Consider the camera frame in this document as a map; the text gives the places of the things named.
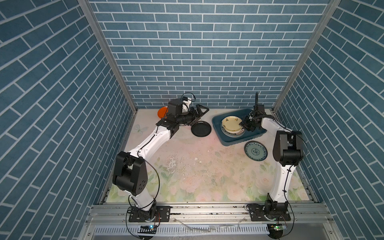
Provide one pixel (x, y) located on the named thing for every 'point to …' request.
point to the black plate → (201, 129)
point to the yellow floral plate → (230, 124)
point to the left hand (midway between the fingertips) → (205, 113)
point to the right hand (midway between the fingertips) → (239, 122)
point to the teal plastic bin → (225, 140)
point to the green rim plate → (233, 135)
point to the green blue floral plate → (256, 150)
